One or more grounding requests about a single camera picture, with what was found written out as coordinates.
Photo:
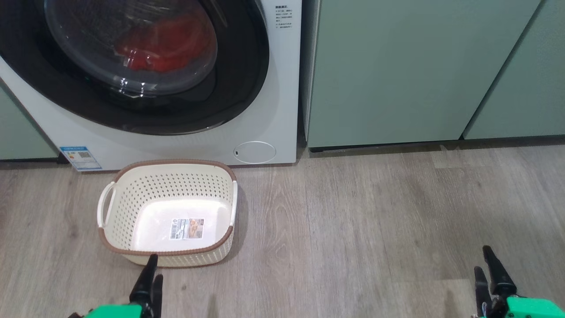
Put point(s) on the round white filter cover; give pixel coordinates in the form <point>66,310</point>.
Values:
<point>255,152</point>

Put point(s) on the narrow pale green cabinet panel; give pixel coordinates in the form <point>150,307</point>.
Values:
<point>17,137</point>

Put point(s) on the blue energy label sticker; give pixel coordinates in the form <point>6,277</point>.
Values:
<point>81,158</point>

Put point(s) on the white front-load washing machine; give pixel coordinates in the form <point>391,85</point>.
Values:
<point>282,88</point>

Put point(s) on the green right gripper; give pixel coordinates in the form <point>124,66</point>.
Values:
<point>529,309</point>

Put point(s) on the red and white garment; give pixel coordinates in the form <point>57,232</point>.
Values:
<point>167,44</point>

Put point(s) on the dark grey rounded object edge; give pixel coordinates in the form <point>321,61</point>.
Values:
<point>238,79</point>

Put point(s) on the wide pale green cabinet door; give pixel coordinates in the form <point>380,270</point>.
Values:
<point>397,70</point>

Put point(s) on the cream perforated laundry basket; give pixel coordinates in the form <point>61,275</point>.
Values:
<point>132,198</point>

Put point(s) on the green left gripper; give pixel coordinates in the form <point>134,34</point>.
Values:
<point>114,312</point>

